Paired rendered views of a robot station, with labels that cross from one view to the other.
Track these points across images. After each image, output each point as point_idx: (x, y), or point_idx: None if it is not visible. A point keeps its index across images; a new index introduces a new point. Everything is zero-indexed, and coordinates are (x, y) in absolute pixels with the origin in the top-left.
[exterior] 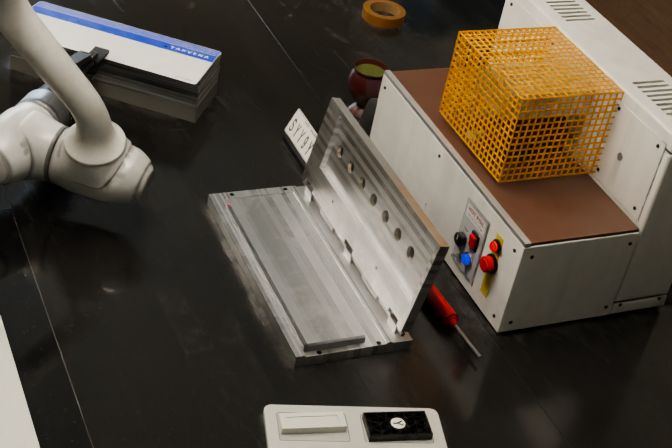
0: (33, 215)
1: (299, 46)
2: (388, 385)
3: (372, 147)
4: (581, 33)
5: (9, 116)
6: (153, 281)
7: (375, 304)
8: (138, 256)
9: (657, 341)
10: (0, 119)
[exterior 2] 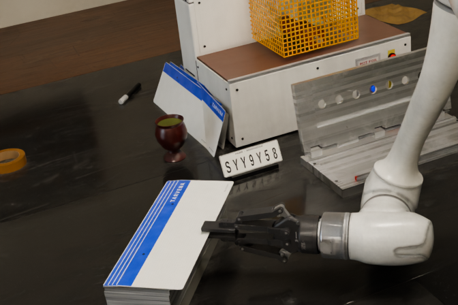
0: (414, 266)
1: (72, 193)
2: None
3: (349, 69)
4: None
5: (386, 218)
6: (454, 203)
7: None
8: (429, 213)
9: None
10: (390, 224)
